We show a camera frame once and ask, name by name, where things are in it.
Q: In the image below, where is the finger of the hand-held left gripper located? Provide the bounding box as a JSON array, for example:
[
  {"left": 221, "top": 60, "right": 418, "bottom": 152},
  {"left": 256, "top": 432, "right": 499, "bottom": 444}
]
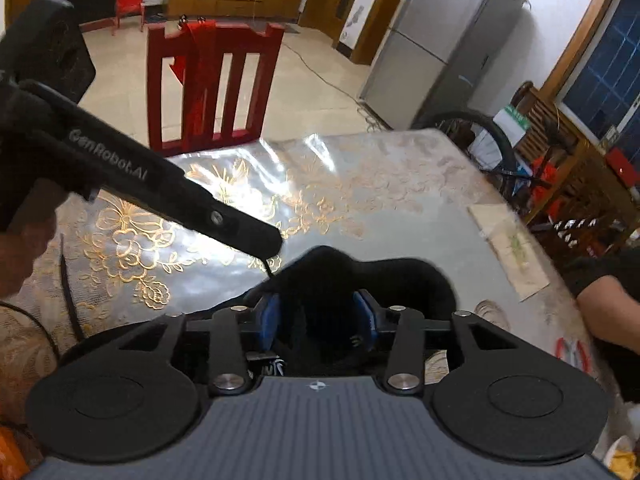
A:
[{"left": 167, "top": 175, "right": 284, "bottom": 262}]

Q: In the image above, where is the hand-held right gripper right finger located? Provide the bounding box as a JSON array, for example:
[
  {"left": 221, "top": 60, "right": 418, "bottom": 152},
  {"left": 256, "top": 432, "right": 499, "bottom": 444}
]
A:
[{"left": 352, "top": 290, "right": 519, "bottom": 395}]

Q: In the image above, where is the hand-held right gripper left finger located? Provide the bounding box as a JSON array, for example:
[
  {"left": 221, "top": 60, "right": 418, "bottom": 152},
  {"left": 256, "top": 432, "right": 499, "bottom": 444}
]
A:
[{"left": 117, "top": 292, "right": 283, "bottom": 395}]

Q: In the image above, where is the black shoelace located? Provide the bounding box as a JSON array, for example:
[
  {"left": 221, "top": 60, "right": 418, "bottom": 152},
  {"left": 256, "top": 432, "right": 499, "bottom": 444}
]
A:
[{"left": 59, "top": 234, "right": 282, "bottom": 343}]

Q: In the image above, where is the black sneaker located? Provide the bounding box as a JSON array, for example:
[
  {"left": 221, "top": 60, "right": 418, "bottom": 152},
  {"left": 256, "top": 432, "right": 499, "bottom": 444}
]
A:
[{"left": 190, "top": 245, "right": 456, "bottom": 378}]

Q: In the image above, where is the person's left hand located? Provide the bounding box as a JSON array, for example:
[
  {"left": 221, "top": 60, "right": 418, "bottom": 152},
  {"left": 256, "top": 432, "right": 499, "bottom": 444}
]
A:
[{"left": 0, "top": 209, "right": 58, "bottom": 302}]

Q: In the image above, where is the red wooden chair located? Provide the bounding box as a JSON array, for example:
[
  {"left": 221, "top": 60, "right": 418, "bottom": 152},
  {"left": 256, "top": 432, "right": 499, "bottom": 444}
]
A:
[{"left": 146, "top": 19, "right": 286, "bottom": 157}]

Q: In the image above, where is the small red plastic chair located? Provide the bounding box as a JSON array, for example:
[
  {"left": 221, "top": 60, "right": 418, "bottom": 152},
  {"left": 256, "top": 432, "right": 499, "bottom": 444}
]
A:
[{"left": 114, "top": 0, "right": 147, "bottom": 36}]

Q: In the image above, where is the red cloth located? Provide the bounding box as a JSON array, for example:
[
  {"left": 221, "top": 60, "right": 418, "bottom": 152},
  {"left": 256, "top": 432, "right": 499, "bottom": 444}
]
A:
[{"left": 170, "top": 19, "right": 221, "bottom": 153}]

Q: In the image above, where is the white paper sheet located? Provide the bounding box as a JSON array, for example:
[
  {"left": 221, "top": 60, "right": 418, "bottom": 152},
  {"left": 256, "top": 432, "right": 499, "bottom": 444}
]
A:
[{"left": 467, "top": 203, "right": 551, "bottom": 302}]

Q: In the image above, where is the red plastic bag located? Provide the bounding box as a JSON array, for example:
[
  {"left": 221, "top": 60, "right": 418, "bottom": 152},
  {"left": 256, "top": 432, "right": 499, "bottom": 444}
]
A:
[{"left": 527, "top": 157, "right": 561, "bottom": 216}]

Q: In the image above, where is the black bicycle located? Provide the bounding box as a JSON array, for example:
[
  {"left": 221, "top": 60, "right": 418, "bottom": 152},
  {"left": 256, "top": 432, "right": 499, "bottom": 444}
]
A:
[{"left": 425, "top": 110, "right": 591, "bottom": 221}]

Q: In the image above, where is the white green carton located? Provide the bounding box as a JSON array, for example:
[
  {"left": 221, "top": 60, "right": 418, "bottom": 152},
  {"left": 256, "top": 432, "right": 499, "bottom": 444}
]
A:
[{"left": 470, "top": 104, "right": 532, "bottom": 171}]

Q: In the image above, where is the brown wooden chair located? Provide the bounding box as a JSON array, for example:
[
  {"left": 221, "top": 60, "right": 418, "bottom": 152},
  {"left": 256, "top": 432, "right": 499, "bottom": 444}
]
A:
[{"left": 525, "top": 140, "right": 640, "bottom": 261}]

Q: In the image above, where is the wooden bench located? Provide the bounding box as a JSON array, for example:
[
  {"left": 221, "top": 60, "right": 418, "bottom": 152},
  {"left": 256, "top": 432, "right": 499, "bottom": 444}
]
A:
[{"left": 512, "top": 81, "right": 608, "bottom": 171}]

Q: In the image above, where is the silver refrigerator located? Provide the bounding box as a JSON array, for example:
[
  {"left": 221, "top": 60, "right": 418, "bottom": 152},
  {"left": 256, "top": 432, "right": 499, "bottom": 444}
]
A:
[{"left": 357, "top": 0, "right": 526, "bottom": 131}]

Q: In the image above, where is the orange garment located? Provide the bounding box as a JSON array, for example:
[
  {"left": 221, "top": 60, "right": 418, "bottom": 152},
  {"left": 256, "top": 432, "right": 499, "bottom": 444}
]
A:
[{"left": 0, "top": 425, "right": 31, "bottom": 480}]

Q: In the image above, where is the white plate with yellow food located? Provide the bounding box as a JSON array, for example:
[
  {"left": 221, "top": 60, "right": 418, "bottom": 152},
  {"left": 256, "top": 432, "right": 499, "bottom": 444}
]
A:
[{"left": 602, "top": 434, "right": 640, "bottom": 480}]

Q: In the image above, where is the red box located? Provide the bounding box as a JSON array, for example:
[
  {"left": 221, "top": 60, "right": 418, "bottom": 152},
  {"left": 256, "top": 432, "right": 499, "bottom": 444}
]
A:
[{"left": 605, "top": 150, "right": 640, "bottom": 186}]

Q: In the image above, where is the barred window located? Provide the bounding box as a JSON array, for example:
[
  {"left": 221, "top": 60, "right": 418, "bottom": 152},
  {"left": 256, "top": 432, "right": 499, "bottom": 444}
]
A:
[{"left": 542, "top": 0, "right": 640, "bottom": 161}]

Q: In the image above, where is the floor power cable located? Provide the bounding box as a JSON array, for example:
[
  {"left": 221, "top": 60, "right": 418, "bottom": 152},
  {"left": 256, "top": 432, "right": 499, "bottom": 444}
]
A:
[{"left": 280, "top": 40, "right": 393, "bottom": 133}]

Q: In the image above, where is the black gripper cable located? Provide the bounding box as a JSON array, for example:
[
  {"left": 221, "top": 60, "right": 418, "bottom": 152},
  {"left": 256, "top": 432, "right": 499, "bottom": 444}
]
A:
[{"left": 0, "top": 300, "right": 62, "bottom": 361}]

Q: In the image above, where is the wooden door frame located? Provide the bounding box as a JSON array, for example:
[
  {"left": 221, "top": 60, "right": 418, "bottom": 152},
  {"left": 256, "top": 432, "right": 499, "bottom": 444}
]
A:
[{"left": 350, "top": 0, "right": 423, "bottom": 67}]

